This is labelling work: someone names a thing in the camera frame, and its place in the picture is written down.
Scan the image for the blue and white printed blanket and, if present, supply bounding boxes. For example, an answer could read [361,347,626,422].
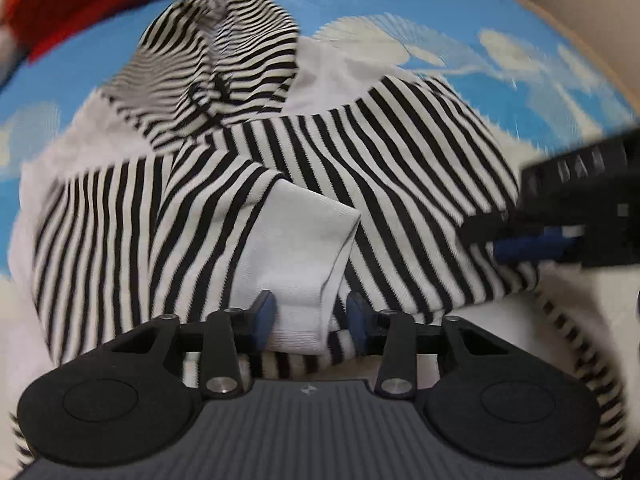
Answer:
[0,0,640,480]

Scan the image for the black and white striped shirt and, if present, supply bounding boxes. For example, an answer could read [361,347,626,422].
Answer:
[10,0,628,471]

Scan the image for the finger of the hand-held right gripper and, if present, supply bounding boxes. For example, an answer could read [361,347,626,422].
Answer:
[459,209,543,246]
[492,227,585,265]

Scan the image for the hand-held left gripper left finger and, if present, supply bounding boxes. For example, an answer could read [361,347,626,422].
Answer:
[106,291,277,401]

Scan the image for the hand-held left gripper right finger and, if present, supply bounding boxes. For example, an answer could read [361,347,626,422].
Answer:
[346,291,521,399]

